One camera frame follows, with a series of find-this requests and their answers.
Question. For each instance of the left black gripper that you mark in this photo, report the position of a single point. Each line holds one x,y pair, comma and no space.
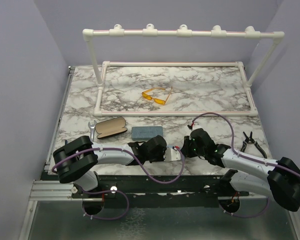
162,158

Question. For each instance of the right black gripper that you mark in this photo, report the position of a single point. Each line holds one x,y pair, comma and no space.
185,149

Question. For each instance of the blue-grey glasses case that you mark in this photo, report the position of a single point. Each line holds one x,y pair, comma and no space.
144,133

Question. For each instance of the black glasses case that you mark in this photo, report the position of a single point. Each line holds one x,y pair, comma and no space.
110,127

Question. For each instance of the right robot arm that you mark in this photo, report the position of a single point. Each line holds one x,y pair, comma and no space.
276,179

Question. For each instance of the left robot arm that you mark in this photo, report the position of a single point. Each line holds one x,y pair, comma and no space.
73,162

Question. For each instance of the orange plastic sunglasses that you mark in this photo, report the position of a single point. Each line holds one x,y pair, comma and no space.
162,102

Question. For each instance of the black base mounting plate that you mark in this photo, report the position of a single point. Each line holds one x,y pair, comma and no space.
139,191

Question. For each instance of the black tool right edge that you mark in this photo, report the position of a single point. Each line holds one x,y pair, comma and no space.
250,141

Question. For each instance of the silver wrench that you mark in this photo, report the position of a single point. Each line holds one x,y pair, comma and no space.
92,130

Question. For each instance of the white PVC pipe rack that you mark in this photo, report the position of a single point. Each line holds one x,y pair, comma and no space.
182,32

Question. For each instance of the aluminium extrusion rail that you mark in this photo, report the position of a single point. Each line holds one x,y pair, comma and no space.
50,190

